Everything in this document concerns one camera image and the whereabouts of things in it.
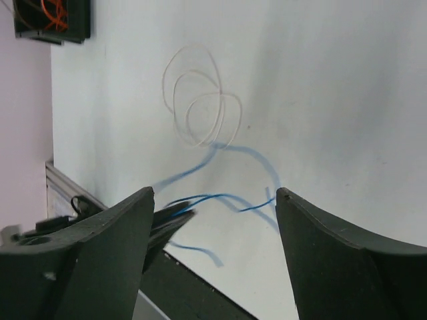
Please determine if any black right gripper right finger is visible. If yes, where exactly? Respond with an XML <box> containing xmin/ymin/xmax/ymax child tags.
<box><xmin>276</xmin><ymin>188</ymin><xmax>426</xmax><ymax>319</ymax></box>

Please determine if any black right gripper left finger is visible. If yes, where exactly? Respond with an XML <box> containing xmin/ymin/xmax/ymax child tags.
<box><xmin>1</xmin><ymin>187</ymin><xmax>154</xmax><ymax>319</ymax></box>

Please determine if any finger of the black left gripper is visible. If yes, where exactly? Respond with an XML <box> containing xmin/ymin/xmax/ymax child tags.
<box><xmin>143</xmin><ymin>207</ymin><xmax>195</xmax><ymax>267</ymax></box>

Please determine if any blue cable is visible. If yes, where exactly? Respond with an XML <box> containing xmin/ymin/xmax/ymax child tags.
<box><xmin>155</xmin><ymin>141</ymin><xmax>282</xmax><ymax>267</ymax></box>

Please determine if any white cable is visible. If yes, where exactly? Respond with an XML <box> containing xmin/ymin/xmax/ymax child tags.
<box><xmin>161</xmin><ymin>43</ymin><xmax>244</xmax><ymax>149</ymax></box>

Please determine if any orange-red cable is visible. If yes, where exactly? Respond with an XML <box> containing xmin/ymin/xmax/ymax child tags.
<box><xmin>41</xmin><ymin>0</ymin><xmax>71</xmax><ymax>33</ymax></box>

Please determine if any black compartment storage bin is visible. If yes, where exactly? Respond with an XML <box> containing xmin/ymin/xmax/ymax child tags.
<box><xmin>13</xmin><ymin>0</ymin><xmax>92</xmax><ymax>45</ymax></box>

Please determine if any aluminium frame rail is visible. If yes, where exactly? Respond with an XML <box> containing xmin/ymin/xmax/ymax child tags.
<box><xmin>45</xmin><ymin>160</ymin><xmax>106</xmax><ymax>218</ymax></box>

